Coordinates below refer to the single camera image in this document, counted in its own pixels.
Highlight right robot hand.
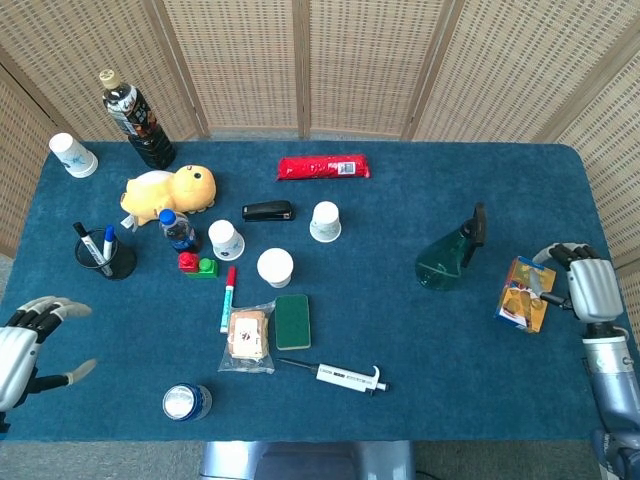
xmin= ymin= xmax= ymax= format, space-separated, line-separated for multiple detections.
xmin=532 ymin=242 xmax=625 ymax=322

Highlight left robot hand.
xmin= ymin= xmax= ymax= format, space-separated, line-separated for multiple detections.
xmin=0 ymin=295 xmax=99 ymax=414

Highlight green spray bottle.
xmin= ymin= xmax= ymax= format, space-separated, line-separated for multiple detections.
xmin=414 ymin=201 xmax=488 ymax=292

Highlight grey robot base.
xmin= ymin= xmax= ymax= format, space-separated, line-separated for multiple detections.
xmin=199 ymin=440 xmax=416 ymax=480

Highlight small Pepsi bottle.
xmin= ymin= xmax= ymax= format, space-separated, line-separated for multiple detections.
xmin=158 ymin=208 xmax=202 ymax=254

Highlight dark tea bottle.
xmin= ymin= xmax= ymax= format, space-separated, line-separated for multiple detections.
xmin=98 ymin=69 xmax=177 ymax=170

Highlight orange blue snack box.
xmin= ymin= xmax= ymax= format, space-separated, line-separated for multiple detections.
xmin=493 ymin=255 xmax=558 ymax=334

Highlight black cap marker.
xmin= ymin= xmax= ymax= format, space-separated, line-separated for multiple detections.
xmin=72 ymin=221 xmax=114 ymax=277

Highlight black mesh pen holder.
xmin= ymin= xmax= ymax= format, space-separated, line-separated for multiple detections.
xmin=74 ymin=228 xmax=138 ymax=281

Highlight blue cap marker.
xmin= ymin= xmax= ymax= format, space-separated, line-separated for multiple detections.
xmin=102 ymin=224 xmax=117 ymax=266

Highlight blue table cloth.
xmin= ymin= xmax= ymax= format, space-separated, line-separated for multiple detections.
xmin=0 ymin=141 xmax=640 ymax=442

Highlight paper cup blue print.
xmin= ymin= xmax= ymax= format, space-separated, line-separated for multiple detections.
xmin=48 ymin=132 xmax=99 ymax=179

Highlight green toy block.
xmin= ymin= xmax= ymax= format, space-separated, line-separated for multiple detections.
xmin=187 ymin=256 xmax=220 ymax=279

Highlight red cap green marker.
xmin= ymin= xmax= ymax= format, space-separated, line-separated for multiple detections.
xmin=219 ymin=266 xmax=237 ymax=335

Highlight yellow plush toy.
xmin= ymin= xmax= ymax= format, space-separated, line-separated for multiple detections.
xmin=119 ymin=164 xmax=219 ymax=232

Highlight bagged cookies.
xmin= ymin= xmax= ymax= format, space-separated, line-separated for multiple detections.
xmin=217 ymin=300 xmax=277 ymax=375

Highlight paper cup blue flower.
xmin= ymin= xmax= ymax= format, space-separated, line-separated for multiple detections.
xmin=207 ymin=219 xmax=246 ymax=262

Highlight white pipette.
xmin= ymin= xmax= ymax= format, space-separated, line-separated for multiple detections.
xmin=277 ymin=357 xmax=392 ymax=397

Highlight paper cup green text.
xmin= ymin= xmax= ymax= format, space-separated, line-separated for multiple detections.
xmin=256 ymin=247 xmax=294 ymax=289

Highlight green yellow sponge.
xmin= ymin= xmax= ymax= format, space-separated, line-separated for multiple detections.
xmin=274 ymin=293 xmax=312 ymax=351

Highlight paper cup green flowers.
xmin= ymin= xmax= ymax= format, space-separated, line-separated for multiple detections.
xmin=308 ymin=200 xmax=343 ymax=244

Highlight black stapler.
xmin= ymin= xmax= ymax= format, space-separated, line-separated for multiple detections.
xmin=241 ymin=200 xmax=297 ymax=223

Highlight red snack package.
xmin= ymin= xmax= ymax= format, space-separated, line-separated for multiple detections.
xmin=276 ymin=154 xmax=374 ymax=182

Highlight woven folding screen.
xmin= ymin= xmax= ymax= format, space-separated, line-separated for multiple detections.
xmin=0 ymin=0 xmax=640 ymax=331

